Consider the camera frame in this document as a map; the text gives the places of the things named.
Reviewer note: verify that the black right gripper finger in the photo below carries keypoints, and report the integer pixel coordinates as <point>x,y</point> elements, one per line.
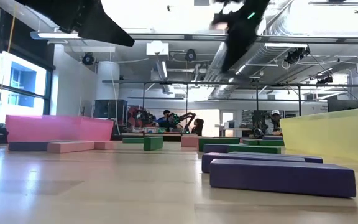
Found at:
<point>236,46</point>

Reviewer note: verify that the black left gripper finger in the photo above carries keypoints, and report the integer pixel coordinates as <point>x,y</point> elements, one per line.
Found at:
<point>104,25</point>

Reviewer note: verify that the purple wooden block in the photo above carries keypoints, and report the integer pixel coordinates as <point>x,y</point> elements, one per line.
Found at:
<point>26,146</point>
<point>214,148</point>
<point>273,137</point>
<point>216,163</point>
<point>281,179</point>
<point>314,160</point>

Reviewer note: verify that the black background robot arm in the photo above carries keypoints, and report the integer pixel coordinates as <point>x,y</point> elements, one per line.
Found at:
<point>188,117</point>

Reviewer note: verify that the black ceiling spotlight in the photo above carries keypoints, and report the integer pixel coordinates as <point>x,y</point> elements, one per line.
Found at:
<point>88,58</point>
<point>190,55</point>

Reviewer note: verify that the white round column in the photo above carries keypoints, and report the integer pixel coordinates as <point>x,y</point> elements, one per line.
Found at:
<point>107,81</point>

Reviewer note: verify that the white ceiling lamp box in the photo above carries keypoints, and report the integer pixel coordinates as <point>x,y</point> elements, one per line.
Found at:
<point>157,48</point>

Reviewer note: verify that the person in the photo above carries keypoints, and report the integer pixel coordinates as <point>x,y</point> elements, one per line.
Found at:
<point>198,126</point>
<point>166,116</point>
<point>275,119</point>

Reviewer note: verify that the black monitor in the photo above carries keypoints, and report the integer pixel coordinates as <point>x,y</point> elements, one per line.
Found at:
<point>110,109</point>
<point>342,105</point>

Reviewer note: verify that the large bright window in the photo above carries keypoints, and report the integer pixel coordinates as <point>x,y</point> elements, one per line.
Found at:
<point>20,87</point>

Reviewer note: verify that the black ceiling track fixture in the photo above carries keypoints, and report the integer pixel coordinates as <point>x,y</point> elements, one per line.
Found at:
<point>334,3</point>

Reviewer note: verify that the red and black background robot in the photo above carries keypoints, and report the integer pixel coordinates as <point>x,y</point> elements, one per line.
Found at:
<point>135,116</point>

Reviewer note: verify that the pink translucent plastic bin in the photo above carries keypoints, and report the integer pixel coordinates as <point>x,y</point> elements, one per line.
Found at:
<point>57,129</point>

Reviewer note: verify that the background wooden table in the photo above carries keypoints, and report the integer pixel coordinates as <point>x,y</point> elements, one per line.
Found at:
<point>154,135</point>

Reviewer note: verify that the yellow translucent plastic bin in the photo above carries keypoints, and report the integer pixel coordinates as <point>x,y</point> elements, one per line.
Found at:
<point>331,133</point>

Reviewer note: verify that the long ceiling light rail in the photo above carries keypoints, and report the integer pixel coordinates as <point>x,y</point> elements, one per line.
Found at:
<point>48,35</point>

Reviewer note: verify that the ribbed silver ceiling duct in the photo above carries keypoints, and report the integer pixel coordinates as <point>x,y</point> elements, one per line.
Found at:
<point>211,71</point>

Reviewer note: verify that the black metal rack frame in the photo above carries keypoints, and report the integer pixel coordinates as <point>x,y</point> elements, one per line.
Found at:
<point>166,82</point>

